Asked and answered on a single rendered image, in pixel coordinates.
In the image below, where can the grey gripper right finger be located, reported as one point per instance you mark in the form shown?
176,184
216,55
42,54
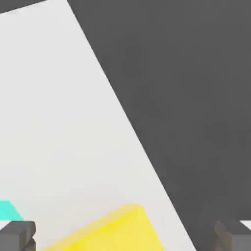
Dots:
235,239

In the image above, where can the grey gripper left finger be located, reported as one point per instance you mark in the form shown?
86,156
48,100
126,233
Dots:
13,235

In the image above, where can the large cyan box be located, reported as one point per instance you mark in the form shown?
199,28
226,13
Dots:
7,211

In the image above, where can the large yellow box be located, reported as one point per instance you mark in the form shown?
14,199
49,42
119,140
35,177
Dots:
117,233

